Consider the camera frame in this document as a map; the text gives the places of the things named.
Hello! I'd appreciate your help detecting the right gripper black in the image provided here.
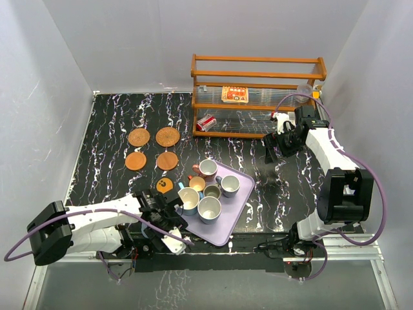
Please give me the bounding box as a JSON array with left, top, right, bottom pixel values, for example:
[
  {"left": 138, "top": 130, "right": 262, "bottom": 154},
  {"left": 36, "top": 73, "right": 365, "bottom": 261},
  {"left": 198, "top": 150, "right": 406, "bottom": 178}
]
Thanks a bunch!
[{"left": 263, "top": 126, "right": 304, "bottom": 163}]

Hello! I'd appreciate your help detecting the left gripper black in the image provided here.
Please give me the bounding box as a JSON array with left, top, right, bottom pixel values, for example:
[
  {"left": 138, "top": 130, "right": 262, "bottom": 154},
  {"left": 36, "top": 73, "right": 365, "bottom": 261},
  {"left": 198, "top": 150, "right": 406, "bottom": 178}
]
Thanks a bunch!
[{"left": 145, "top": 209, "right": 186, "bottom": 248}]

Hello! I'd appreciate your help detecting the large blue mug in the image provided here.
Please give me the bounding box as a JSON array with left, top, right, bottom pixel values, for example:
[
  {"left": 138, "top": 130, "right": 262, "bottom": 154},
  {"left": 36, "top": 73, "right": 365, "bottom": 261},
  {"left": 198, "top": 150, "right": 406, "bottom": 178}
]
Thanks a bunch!
[{"left": 178, "top": 182, "right": 204, "bottom": 216}]

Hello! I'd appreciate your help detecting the orange face coaster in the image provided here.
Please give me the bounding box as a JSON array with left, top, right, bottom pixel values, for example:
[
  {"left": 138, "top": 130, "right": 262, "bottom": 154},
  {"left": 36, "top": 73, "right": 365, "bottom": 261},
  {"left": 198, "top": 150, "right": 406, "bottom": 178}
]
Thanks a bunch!
[{"left": 156, "top": 177, "right": 174, "bottom": 194}]

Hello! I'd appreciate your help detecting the wooden coaster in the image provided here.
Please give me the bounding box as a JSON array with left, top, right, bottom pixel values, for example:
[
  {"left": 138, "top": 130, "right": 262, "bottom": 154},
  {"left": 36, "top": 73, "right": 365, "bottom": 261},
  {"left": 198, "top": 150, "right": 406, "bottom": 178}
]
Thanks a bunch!
[
  {"left": 125, "top": 152, "right": 146, "bottom": 171},
  {"left": 157, "top": 152, "right": 179, "bottom": 171}
]

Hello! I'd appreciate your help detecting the woven rattan coaster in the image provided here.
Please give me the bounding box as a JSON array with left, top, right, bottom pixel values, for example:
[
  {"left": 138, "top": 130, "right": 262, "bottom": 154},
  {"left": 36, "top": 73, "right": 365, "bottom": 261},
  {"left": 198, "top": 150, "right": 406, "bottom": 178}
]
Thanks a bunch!
[
  {"left": 156, "top": 127, "right": 180, "bottom": 147},
  {"left": 128, "top": 128, "right": 150, "bottom": 147}
]

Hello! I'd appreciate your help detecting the blue face coaster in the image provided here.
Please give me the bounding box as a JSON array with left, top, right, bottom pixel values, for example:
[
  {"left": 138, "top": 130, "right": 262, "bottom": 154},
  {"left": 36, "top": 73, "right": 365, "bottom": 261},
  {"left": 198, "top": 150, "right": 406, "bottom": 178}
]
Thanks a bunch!
[{"left": 141, "top": 223, "right": 148, "bottom": 239}]

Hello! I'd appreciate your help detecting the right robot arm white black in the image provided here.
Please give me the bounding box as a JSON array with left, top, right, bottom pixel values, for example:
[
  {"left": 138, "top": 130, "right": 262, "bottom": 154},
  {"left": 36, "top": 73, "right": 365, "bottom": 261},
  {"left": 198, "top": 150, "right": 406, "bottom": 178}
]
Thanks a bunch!
[{"left": 263, "top": 106, "right": 374, "bottom": 256}]

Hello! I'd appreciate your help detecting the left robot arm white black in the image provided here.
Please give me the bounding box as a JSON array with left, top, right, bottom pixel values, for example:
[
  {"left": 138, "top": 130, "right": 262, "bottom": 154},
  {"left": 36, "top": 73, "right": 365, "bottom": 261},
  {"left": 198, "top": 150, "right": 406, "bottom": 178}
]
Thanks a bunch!
[{"left": 27, "top": 189, "right": 188, "bottom": 266}]

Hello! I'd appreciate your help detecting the small orange cup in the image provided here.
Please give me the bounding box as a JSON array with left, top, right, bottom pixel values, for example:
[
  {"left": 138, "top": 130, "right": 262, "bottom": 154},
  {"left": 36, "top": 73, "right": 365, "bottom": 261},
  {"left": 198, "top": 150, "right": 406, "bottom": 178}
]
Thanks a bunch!
[{"left": 188, "top": 176, "right": 206, "bottom": 192}]

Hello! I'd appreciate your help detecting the small olive cup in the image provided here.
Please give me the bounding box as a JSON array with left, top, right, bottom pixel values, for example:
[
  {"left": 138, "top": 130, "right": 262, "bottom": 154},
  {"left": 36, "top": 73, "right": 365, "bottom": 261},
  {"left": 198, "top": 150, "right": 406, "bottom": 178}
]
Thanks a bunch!
[{"left": 203, "top": 184, "right": 221, "bottom": 199}]

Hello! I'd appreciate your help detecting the clear plastic cup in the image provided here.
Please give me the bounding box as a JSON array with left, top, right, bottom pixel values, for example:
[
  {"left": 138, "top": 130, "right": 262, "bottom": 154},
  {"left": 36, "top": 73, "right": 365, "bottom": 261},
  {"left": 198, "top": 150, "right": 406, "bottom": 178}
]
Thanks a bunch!
[{"left": 295, "top": 84, "right": 313, "bottom": 104}]

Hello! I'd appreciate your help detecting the grey mug front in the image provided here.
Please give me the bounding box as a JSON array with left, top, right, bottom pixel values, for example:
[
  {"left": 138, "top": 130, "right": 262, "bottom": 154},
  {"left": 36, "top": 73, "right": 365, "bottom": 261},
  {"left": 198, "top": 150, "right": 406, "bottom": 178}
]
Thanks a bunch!
[{"left": 197, "top": 197, "right": 222, "bottom": 225}]

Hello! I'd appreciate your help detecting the grey mug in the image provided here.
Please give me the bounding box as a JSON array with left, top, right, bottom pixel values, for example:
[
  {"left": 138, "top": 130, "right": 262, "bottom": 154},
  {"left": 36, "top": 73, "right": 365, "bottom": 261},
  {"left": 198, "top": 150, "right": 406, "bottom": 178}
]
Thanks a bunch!
[
  {"left": 197, "top": 197, "right": 222, "bottom": 225},
  {"left": 216, "top": 175, "right": 240, "bottom": 198}
]

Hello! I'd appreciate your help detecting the lavender plastic tray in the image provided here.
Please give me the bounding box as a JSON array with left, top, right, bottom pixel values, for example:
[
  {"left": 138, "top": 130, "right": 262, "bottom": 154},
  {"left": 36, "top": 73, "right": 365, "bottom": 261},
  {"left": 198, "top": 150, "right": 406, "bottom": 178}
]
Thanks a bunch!
[{"left": 177, "top": 159, "right": 255, "bottom": 247}]

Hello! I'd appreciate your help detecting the wooden shelf rack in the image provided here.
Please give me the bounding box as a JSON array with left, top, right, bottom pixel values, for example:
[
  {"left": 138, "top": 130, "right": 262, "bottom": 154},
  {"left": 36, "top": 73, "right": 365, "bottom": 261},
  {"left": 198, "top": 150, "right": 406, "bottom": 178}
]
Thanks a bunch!
[{"left": 190, "top": 54, "right": 327, "bottom": 139}]

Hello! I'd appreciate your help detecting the orange snack packet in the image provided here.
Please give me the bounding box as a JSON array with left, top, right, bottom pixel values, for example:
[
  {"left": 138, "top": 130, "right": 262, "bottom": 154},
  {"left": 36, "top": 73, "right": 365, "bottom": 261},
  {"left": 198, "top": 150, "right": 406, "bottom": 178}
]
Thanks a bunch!
[{"left": 221, "top": 86, "right": 249, "bottom": 103}]

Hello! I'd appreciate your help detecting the grey mug right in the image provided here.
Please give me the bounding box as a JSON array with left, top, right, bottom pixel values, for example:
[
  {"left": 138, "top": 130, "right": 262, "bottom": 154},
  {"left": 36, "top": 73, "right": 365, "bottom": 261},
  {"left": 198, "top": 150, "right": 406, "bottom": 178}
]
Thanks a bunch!
[{"left": 216, "top": 175, "right": 240, "bottom": 198}]

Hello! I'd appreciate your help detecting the pink mug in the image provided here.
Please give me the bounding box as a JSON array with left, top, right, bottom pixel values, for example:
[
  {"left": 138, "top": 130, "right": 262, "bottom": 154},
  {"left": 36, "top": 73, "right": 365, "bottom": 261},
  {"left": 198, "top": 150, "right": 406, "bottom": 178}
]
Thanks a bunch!
[{"left": 192, "top": 159, "right": 217, "bottom": 182}]

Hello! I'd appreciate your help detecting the red white can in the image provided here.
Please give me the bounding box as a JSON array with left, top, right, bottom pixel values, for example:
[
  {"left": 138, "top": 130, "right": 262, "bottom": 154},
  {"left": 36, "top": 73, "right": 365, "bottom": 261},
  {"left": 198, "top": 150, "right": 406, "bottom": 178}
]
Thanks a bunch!
[{"left": 196, "top": 114, "right": 217, "bottom": 132}]

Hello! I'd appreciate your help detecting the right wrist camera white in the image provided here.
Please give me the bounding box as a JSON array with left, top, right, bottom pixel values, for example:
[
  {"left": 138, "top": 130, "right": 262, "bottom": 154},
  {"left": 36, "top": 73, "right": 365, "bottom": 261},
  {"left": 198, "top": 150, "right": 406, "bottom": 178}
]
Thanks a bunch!
[{"left": 270, "top": 112, "right": 296, "bottom": 134}]

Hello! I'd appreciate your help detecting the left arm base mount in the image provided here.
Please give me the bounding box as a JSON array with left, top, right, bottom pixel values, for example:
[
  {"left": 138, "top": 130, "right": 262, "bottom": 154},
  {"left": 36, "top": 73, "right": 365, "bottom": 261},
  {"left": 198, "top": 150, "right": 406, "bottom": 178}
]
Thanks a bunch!
[{"left": 96, "top": 229, "right": 153, "bottom": 285}]

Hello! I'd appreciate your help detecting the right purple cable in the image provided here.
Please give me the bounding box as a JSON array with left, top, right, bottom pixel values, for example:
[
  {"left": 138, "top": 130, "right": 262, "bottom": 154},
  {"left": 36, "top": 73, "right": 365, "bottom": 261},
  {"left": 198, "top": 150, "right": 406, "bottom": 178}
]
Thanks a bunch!
[{"left": 276, "top": 93, "right": 387, "bottom": 282}]

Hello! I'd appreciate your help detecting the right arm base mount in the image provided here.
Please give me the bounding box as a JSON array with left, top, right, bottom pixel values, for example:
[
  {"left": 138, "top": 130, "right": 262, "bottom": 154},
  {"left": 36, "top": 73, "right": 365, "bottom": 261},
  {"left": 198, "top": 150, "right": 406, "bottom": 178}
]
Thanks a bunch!
[{"left": 254, "top": 234, "right": 328, "bottom": 284}]

